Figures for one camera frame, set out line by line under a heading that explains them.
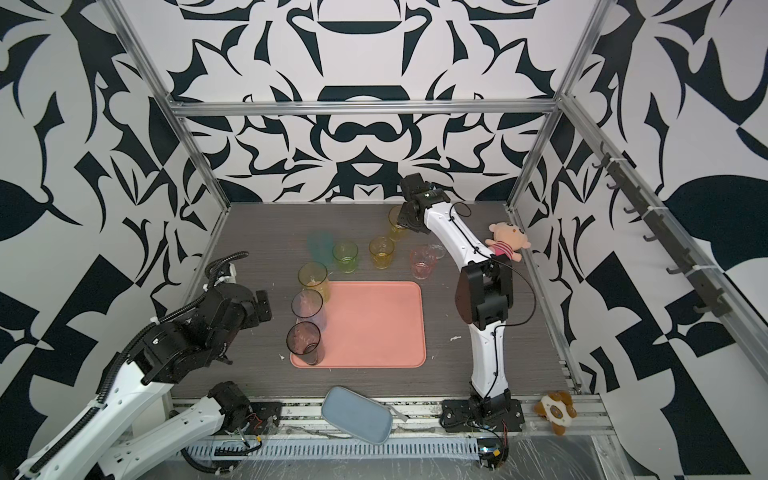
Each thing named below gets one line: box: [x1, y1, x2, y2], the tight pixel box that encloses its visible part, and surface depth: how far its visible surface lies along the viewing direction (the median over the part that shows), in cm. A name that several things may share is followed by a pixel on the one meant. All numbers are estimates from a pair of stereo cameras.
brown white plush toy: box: [534, 391, 577, 436], surface depth 75 cm
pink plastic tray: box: [290, 281, 427, 369], surface depth 89 cm
